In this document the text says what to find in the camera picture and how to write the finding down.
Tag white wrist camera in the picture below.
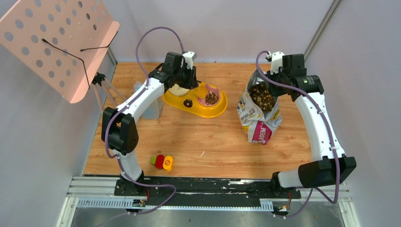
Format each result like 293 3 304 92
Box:
183 51 197 70
266 52 285 75

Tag pink perforated music stand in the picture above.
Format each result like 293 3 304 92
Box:
0 0 120 104

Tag aluminium frame rail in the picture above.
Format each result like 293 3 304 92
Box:
56 175 361 227

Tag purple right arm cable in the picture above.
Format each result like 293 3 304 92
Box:
255 51 341 219

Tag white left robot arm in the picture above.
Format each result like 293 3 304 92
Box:
101 52 198 195

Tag translucent blue plastic container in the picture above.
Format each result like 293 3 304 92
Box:
132 79 164 122

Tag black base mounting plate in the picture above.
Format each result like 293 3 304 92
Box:
114 176 301 208

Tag cream cat-ear bowl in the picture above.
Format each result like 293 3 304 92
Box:
169 84 190 96

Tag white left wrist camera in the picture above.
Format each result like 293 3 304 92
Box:
183 51 197 70

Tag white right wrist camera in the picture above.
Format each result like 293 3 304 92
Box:
266 52 285 75

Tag yellow double pet bowl tray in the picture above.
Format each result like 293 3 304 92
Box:
163 81 228 118

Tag red yellow green toy block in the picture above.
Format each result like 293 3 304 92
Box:
150 154 174 171

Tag yellow plastic scoop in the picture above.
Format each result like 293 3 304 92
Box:
192 85 208 102

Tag brown kibble in pink bowl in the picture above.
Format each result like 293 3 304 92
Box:
204 92 219 105

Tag pink cat-ear bowl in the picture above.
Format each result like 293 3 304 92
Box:
198 83 221 106

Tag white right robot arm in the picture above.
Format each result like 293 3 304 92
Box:
266 52 357 198

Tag pet food bag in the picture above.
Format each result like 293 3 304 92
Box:
237 70 282 145

